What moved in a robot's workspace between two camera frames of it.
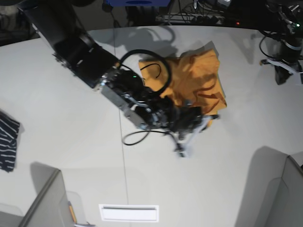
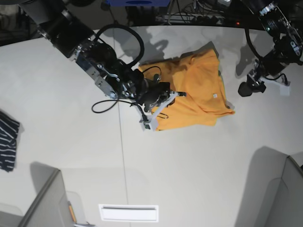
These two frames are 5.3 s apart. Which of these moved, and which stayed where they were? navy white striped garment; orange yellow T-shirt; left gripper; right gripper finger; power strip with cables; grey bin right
Moved: left gripper; right gripper finger
Stayed: navy white striped garment; power strip with cables; orange yellow T-shirt; grey bin right
